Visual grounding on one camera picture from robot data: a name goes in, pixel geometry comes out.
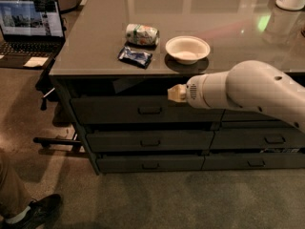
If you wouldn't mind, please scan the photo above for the crushed green white can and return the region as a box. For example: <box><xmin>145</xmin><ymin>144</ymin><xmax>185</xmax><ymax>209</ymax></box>
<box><xmin>126</xmin><ymin>24</ymin><xmax>159</xmax><ymax>46</ymax></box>

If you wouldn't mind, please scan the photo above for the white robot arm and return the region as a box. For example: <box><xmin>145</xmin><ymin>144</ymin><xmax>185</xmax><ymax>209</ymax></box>
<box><xmin>168</xmin><ymin>60</ymin><xmax>305</xmax><ymax>133</ymax></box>

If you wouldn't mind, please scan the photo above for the brown trouser leg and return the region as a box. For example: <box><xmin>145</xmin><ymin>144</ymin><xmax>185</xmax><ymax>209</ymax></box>
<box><xmin>0</xmin><ymin>152</ymin><xmax>31</xmax><ymax>219</ymax></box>

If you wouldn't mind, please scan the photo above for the black open laptop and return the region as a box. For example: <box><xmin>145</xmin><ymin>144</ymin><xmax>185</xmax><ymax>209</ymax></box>
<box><xmin>0</xmin><ymin>0</ymin><xmax>65</xmax><ymax>69</ymax></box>

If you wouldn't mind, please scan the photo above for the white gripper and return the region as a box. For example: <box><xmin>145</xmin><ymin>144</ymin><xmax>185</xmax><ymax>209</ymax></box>
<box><xmin>168</xmin><ymin>75</ymin><xmax>209</xmax><ymax>109</ymax></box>

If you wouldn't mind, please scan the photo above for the grey tray inside drawer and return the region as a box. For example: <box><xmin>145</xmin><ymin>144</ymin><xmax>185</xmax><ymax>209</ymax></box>
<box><xmin>112</xmin><ymin>78</ymin><xmax>136</xmax><ymax>94</ymax></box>

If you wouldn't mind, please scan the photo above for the white sticky note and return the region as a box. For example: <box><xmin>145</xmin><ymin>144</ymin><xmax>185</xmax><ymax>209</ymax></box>
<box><xmin>24</xmin><ymin>57</ymin><xmax>48</xmax><ymax>68</ymax></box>

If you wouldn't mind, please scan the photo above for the black sneaker shoe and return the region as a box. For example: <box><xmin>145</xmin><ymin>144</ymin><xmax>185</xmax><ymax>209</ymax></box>
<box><xmin>3</xmin><ymin>194</ymin><xmax>62</xmax><ymax>229</ymax></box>

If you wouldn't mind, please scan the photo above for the white sock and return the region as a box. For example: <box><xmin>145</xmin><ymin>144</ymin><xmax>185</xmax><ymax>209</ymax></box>
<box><xmin>5</xmin><ymin>206</ymin><xmax>31</xmax><ymax>224</ymax></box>

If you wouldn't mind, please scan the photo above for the white paper bowl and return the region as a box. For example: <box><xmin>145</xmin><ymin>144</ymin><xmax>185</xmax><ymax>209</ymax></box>
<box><xmin>165</xmin><ymin>36</ymin><xmax>211</xmax><ymax>65</ymax></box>

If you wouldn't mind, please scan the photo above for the grey drawer cabinet frame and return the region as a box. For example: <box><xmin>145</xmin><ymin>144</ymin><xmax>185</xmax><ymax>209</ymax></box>
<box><xmin>53</xmin><ymin>76</ymin><xmax>305</xmax><ymax>173</ymax></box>

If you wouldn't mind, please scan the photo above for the blue snack packet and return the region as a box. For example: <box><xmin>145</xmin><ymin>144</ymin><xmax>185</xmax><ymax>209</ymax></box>
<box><xmin>117</xmin><ymin>46</ymin><xmax>153</xmax><ymax>69</ymax></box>

